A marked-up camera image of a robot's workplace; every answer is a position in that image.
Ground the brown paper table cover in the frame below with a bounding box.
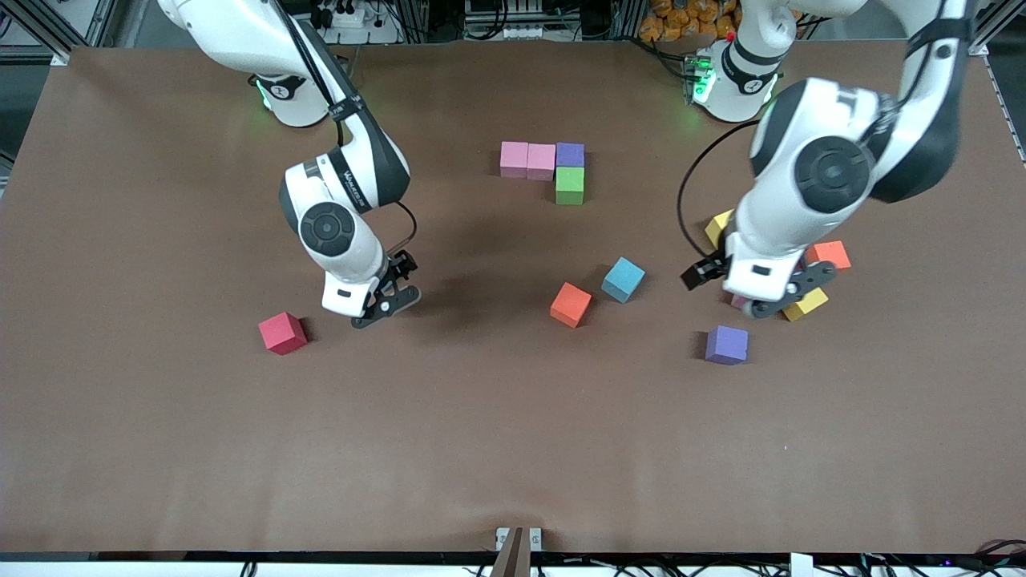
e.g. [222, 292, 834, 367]
[0, 40, 1026, 554]

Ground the blue foam cube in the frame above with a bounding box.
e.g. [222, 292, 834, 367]
[601, 256, 647, 305]

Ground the orange foam cube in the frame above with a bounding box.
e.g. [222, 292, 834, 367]
[550, 282, 593, 329]
[804, 240, 852, 271]

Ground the white equipment box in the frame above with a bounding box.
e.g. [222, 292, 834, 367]
[463, 0, 547, 41]

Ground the aluminium frame profile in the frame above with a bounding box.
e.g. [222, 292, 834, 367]
[0, 0, 121, 67]
[966, 0, 1026, 57]

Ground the bag of orange objects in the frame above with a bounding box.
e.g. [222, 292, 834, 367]
[639, 0, 742, 42]

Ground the white power strip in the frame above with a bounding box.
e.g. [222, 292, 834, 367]
[309, 0, 402, 45]

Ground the metal mounting bracket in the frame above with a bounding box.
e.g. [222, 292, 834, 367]
[495, 527, 543, 552]

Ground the grey camera pole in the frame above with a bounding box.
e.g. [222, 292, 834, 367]
[491, 527, 527, 577]

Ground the green foam cube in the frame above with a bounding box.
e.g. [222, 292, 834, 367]
[555, 166, 585, 206]

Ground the red foam cube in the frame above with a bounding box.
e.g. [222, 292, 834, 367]
[258, 311, 309, 356]

